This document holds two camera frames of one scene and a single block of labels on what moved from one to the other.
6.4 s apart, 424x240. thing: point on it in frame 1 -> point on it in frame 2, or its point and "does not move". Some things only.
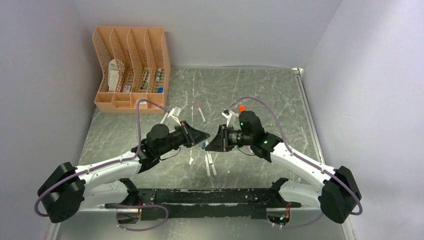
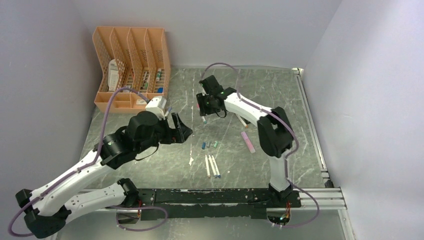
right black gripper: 221,142 -> 204,110
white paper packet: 113,75 does not move
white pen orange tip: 207,166 does not move
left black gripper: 192,136 -> 178,135
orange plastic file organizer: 135,66 does not move
